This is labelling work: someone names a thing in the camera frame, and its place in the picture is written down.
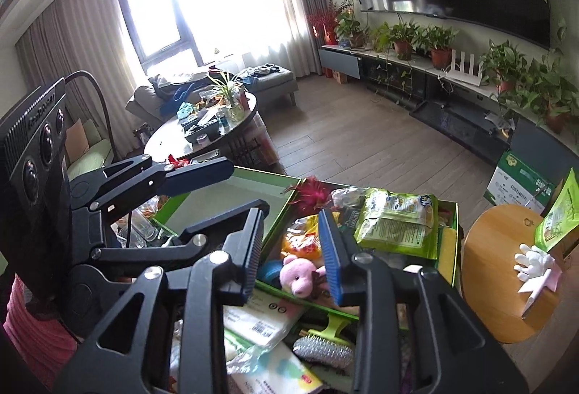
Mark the grey sofa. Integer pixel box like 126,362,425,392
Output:
126,70,213,123

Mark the green sofa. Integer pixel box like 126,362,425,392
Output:
63,118,118,171

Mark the silver scouring ball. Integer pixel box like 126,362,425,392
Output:
292,333,356,372

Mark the grey ottoman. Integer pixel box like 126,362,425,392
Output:
235,63,297,107

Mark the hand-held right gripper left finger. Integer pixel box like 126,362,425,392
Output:
54,208,267,394

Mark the green snack packet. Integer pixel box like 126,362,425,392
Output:
353,188,439,260

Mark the green white carton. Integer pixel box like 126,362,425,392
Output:
483,150,557,214

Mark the blue ball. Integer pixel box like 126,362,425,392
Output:
259,260,283,286

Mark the wooden side table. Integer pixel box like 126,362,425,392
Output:
460,203,573,345

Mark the round dark coffee table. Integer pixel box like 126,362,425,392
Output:
144,93,258,164

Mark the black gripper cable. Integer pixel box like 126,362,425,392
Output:
65,70,121,162

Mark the pink pig plush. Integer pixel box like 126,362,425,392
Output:
279,255,327,299

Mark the potted green plant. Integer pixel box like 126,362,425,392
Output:
420,25,460,70
377,18,423,61
335,7,369,48
478,38,528,95
516,50,579,134

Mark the window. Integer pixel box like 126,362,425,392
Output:
111,0,204,65

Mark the sheer white curtain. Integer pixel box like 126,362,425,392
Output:
163,0,326,78

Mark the crumpled clear plastic wrap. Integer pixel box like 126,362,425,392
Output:
331,187,366,208

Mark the pastel printed wipes pack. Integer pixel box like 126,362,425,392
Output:
226,342,324,394

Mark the red feather toy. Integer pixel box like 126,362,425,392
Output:
283,177,333,214

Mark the clear plastic jar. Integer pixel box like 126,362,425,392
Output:
117,208,160,250

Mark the grey television cabinet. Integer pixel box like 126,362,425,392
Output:
318,43,579,186

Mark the person's left forearm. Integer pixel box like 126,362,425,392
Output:
2,274,80,394

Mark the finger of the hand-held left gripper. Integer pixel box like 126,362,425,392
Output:
72,201,256,281
68,153,236,214

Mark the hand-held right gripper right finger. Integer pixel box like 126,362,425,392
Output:
318,208,530,394

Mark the green standing packet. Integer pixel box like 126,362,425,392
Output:
534,168,579,259

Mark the red flower plant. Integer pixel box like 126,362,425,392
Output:
307,0,345,46

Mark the white router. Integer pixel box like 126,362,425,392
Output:
445,49,480,82

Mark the green handled brush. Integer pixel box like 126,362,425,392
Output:
299,313,360,338

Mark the green cardboard box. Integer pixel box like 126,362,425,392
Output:
151,165,463,322

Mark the beige curtain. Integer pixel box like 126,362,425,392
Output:
16,0,150,164

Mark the spider plant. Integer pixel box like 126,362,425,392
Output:
206,68,254,123

